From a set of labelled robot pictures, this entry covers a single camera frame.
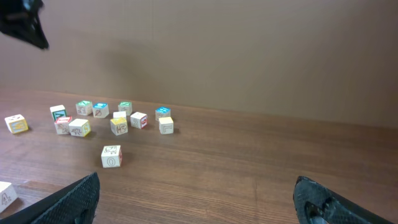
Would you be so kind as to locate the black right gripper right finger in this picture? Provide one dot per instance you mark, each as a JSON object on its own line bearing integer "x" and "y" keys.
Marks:
{"x": 316, "y": 204}

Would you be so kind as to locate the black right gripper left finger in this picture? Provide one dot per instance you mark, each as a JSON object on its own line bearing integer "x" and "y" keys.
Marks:
{"x": 74, "y": 204}

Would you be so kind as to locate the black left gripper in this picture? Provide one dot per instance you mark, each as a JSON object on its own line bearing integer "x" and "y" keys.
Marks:
{"x": 20, "y": 20}

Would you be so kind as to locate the lone block with zero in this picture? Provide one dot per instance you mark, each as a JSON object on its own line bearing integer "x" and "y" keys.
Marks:
{"x": 111, "y": 156}

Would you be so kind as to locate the plain block yellow side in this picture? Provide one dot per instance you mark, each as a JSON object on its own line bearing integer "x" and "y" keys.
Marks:
{"x": 79, "y": 127}

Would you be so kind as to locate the red I top block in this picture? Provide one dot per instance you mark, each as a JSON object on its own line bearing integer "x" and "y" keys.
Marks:
{"x": 62, "y": 124}

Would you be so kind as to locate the yellow top elephant block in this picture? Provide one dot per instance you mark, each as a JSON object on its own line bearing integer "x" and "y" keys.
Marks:
{"x": 119, "y": 126}

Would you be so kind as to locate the white green W block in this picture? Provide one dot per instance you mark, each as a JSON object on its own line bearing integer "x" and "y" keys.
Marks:
{"x": 58, "y": 111}

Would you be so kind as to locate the green N block left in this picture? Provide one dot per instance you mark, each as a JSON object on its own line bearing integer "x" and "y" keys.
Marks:
{"x": 84, "y": 108}

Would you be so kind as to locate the green n block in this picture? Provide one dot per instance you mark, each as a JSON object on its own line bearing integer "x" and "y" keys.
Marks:
{"x": 84, "y": 108}
{"x": 125, "y": 106}

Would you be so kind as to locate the blue top block left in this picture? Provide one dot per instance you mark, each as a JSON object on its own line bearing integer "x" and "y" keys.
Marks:
{"x": 100, "y": 110}

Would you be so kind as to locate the blue block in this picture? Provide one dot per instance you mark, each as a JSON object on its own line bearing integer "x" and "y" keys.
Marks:
{"x": 162, "y": 112}
{"x": 100, "y": 110}

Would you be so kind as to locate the plain block number two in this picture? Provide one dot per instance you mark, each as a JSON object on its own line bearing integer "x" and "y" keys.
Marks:
{"x": 138, "y": 120}

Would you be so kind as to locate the green N block right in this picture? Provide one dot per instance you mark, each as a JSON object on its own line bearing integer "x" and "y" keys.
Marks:
{"x": 125, "y": 106}

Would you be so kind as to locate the yellow top block right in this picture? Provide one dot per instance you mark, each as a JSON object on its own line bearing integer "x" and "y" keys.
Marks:
{"x": 166, "y": 125}

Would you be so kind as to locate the blue top block right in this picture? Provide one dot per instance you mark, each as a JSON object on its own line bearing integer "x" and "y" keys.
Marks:
{"x": 162, "y": 112}

